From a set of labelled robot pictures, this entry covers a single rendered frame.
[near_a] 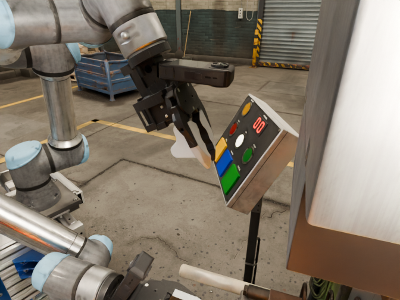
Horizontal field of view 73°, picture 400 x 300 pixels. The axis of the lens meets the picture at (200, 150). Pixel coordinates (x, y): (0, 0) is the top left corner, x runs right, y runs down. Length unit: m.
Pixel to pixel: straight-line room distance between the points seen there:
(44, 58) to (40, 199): 0.51
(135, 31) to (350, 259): 0.37
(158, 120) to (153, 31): 0.13
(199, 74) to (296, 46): 7.84
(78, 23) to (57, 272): 0.44
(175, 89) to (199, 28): 8.73
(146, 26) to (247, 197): 0.55
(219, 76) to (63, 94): 0.65
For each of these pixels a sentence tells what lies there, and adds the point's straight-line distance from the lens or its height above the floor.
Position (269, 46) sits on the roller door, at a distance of 8.37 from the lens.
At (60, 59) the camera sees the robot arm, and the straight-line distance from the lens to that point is 0.90.
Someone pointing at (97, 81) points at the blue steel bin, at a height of 0.29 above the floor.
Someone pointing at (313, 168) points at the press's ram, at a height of 1.39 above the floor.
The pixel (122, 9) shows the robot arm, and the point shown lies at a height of 1.47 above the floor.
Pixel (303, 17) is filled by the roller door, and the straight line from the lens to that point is 8.17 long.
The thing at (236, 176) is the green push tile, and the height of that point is 1.04.
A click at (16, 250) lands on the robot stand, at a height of 0.71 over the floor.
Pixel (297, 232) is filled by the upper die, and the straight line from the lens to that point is 0.24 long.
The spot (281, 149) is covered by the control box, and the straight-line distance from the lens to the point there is 0.76.
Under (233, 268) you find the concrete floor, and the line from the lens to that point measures 1.90.
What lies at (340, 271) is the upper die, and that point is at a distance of 0.27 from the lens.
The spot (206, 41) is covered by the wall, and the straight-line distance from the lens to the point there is 9.07.
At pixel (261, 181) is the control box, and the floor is 1.04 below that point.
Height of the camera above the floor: 1.47
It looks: 27 degrees down
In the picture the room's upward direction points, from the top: straight up
